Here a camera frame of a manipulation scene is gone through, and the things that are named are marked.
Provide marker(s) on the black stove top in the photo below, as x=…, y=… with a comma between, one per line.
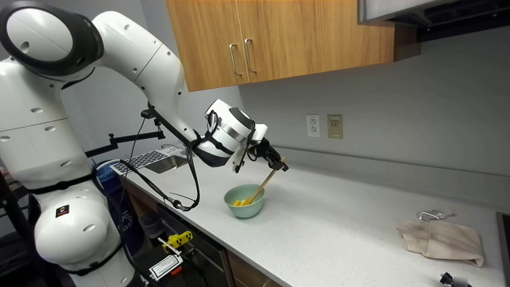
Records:
x=504, y=249

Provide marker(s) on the white wall power outlet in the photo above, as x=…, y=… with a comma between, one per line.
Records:
x=313, y=126

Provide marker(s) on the wooden wall cabinet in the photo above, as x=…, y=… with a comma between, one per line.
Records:
x=308, y=37

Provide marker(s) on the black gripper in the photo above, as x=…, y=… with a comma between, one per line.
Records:
x=263, y=150

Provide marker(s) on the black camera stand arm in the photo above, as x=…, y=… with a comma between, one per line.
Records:
x=128, y=139

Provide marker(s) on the clear plastic bag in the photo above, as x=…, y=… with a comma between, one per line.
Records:
x=432, y=216

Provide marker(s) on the black stand frame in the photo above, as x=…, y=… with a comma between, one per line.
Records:
x=16, y=224

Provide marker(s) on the blue bin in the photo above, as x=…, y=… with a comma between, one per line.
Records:
x=109, y=177

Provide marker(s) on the wooden base cabinet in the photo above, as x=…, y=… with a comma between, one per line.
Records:
x=249, y=273

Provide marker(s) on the dark range hood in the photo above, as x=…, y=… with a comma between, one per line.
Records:
x=451, y=16

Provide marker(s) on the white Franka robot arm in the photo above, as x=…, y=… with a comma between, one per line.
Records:
x=137, y=53

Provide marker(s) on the beige folded cloth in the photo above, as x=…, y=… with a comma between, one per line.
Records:
x=440, y=241

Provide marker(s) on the wooden ladle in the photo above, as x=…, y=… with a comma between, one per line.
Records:
x=263, y=185

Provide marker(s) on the small black object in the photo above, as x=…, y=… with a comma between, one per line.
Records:
x=448, y=279

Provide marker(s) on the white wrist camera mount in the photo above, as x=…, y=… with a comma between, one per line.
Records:
x=260, y=133

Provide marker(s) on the light green bowl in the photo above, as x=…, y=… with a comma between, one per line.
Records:
x=243, y=211

